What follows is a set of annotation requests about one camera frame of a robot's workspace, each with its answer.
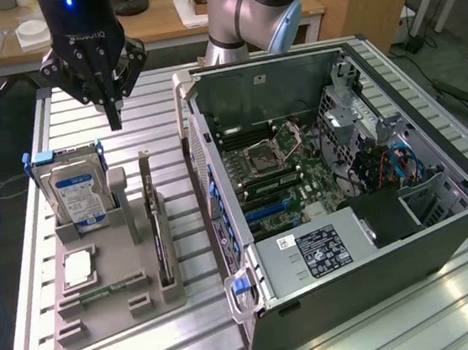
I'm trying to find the green RAM stick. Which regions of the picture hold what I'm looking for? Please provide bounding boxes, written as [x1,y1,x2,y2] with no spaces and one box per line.
[76,279,137,304]

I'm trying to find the black round lamp base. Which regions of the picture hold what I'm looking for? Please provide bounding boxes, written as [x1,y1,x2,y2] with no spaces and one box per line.
[112,0,151,17]

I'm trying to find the red wire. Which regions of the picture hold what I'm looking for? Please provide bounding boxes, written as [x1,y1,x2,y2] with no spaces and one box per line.
[374,151,390,187]

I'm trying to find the silver chipset heatsink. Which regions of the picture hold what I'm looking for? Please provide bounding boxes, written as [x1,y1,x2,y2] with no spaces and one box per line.
[304,202,329,220]

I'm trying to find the hard disk with blue carrier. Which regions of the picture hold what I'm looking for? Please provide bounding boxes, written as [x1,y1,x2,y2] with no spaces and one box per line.
[20,137,118,242]

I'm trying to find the silver CPU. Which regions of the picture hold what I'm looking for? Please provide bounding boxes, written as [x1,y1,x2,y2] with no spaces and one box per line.
[60,249,96,289]

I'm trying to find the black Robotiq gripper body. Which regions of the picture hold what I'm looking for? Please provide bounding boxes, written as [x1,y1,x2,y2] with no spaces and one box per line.
[35,0,134,111]

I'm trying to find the gray parts rack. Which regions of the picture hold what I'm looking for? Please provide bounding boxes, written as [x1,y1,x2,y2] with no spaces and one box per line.
[33,160,193,350]

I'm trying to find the green motherboard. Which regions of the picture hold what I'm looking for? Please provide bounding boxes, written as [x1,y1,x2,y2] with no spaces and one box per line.
[211,110,354,247]

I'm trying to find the black power adapter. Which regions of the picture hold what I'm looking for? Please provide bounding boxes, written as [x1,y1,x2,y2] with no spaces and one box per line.
[402,34,428,55]

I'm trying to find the metal drive cage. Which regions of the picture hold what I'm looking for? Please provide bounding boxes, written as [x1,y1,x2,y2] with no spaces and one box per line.
[314,77,389,178]

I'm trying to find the white paper sheets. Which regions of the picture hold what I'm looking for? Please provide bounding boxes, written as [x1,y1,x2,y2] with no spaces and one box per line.
[172,0,210,30]

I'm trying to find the gray power supply unit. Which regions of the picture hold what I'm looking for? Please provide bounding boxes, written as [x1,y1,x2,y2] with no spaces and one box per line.
[250,203,386,304]

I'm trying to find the blue expansion slot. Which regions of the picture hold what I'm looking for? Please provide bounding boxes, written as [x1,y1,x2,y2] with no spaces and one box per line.
[241,196,300,224]

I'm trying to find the gray case handle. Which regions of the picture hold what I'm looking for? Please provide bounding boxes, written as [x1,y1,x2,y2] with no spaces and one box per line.
[171,71,206,143]
[221,264,265,325]

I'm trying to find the blue case latch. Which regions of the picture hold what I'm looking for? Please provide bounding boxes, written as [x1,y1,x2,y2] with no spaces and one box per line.
[231,277,250,298]

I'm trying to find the black chair base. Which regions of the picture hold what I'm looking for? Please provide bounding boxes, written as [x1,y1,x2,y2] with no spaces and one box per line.
[0,72,46,122]

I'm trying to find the silver socket cover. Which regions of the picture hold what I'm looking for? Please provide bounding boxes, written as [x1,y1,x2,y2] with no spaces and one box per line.
[270,119,307,159]

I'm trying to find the black floor stand base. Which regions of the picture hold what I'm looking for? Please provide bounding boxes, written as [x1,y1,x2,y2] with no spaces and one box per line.
[432,74,468,109]

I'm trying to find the white round holder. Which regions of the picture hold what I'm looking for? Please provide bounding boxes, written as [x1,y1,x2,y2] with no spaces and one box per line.
[13,16,59,54]

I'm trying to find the open black PC case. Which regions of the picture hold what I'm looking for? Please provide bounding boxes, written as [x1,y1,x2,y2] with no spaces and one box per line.
[170,28,468,350]

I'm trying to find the CPU socket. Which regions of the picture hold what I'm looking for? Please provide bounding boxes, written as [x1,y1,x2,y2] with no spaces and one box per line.
[241,138,288,180]

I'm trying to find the blue wire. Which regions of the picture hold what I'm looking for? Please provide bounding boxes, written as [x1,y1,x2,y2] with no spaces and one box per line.
[387,141,427,188]

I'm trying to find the gray metal disk bay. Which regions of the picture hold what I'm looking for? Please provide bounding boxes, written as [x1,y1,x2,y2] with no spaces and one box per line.
[394,168,468,232]

